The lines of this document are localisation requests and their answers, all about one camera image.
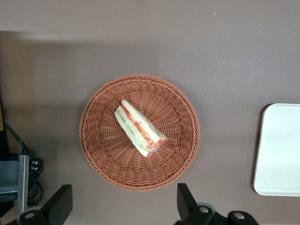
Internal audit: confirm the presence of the round brown wicker basket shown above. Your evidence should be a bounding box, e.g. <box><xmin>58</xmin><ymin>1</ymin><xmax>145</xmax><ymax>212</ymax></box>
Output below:
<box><xmin>79</xmin><ymin>74</ymin><xmax>201</xmax><ymax>192</ymax></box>

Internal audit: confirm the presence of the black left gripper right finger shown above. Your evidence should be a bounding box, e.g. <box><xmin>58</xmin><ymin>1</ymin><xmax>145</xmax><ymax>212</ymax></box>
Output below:
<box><xmin>174</xmin><ymin>183</ymin><xmax>226</xmax><ymax>225</ymax></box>

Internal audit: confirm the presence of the grey metal bracket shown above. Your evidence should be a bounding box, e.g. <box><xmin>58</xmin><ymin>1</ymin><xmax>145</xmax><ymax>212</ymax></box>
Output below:
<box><xmin>0</xmin><ymin>153</ymin><xmax>30</xmax><ymax>214</ymax></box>

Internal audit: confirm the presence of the black power cable with plug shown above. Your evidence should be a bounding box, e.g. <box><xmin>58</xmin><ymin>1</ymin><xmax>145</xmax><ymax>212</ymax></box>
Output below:
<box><xmin>2</xmin><ymin>120</ymin><xmax>45</xmax><ymax>207</ymax></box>

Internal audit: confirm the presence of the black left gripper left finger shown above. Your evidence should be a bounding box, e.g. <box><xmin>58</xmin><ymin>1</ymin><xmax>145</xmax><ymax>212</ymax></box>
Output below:
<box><xmin>16</xmin><ymin>184</ymin><xmax>73</xmax><ymax>225</ymax></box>

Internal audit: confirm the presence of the triangle sandwich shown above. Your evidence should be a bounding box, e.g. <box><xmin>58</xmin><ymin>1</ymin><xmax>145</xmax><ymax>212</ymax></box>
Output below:
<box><xmin>114</xmin><ymin>99</ymin><xmax>168</xmax><ymax>158</ymax></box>

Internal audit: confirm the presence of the beige plastic tray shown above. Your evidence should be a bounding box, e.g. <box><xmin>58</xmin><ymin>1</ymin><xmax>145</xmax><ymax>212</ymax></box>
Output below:
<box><xmin>253</xmin><ymin>103</ymin><xmax>300</xmax><ymax>197</ymax></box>

